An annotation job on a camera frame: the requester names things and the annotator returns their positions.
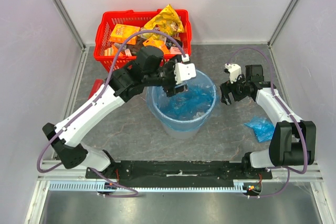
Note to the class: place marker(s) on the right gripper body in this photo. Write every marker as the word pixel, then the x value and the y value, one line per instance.
pixel 227 92

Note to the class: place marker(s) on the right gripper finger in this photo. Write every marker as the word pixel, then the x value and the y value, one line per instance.
pixel 224 91
pixel 226 100

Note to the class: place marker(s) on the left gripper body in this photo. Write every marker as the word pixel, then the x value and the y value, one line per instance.
pixel 167 75

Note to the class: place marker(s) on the torn blue trash bag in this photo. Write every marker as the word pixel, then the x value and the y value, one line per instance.
pixel 189 103

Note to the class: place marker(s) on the grey plastic trash bin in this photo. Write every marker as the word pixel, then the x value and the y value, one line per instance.
pixel 183 119

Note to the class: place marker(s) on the blue trash bag roll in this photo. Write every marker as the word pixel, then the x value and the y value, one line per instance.
pixel 263 128

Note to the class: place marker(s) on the long red box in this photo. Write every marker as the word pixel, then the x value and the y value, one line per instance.
pixel 96 85

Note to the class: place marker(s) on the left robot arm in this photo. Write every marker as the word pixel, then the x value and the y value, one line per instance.
pixel 147 70

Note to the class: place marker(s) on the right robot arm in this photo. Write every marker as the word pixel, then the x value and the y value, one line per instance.
pixel 293 142

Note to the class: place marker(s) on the small orange carton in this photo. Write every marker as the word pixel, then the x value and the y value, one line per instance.
pixel 158 44

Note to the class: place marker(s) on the yellow chips bag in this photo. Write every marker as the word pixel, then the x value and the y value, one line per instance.
pixel 166 21

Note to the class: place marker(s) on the orange striped packet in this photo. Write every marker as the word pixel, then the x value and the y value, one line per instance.
pixel 111 51

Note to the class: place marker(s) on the orange snack box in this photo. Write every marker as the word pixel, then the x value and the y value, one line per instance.
pixel 121 32

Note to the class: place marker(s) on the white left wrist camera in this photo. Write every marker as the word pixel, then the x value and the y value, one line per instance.
pixel 183 69

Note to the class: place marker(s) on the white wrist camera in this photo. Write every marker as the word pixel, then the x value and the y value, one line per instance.
pixel 183 69
pixel 234 71

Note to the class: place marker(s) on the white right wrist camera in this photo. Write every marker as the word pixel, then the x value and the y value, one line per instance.
pixel 234 71

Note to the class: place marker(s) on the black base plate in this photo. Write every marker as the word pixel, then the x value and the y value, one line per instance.
pixel 181 173

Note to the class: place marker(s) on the grey slotted cable duct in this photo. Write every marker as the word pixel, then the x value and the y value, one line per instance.
pixel 102 186

